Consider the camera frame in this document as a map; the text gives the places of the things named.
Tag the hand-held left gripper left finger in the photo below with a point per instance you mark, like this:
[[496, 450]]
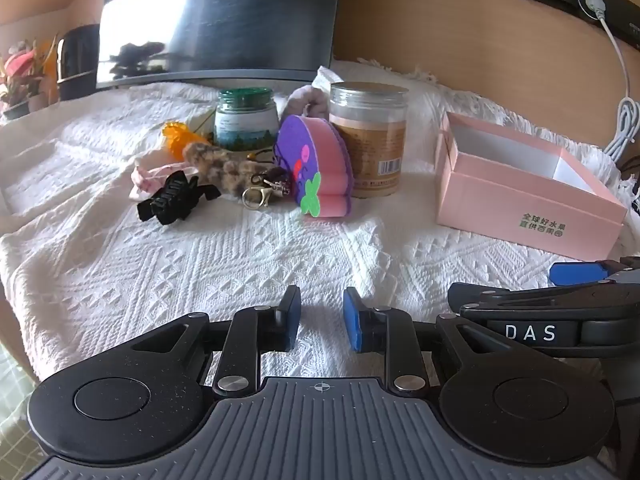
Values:
[[292, 320]]

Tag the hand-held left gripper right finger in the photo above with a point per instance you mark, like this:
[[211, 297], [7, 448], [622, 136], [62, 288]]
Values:
[[352, 322]]

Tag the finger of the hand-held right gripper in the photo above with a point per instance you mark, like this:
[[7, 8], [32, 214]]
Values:
[[500, 292], [575, 272]]

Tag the pink cardboard box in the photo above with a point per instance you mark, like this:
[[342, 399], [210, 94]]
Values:
[[525, 205]]

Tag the purple pink foam basket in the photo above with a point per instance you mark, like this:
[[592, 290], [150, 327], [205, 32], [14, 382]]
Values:
[[305, 155]]

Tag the black hair claw clip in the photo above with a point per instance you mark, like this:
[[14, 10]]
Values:
[[170, 202]]

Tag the pink fabric scrunchie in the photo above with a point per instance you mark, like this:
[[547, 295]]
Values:
[[147, 180]]

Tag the orange fabric flower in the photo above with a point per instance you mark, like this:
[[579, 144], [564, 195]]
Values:
[[182, 140]]

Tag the white textured table cloth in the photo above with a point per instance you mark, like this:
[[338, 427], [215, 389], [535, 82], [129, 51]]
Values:
[[200, 260]]

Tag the clear jar with beige contents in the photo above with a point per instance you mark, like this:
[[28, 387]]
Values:
[[372, 145]]

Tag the green lid glass jar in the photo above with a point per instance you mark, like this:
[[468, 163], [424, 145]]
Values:
[[246, 120]]

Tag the white paper tissue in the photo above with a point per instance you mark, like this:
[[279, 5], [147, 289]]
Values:
[[327, 77]]

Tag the pale green checked cloth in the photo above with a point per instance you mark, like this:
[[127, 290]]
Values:
[[15, 400]]

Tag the black computer monitor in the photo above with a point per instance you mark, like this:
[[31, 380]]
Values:
[[220, 20]]

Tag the black cylindrical container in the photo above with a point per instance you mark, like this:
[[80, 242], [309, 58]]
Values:
[[77, 65]]

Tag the artificial flower bouquet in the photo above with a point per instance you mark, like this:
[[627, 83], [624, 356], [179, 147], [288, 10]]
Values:
[[22, 75]]

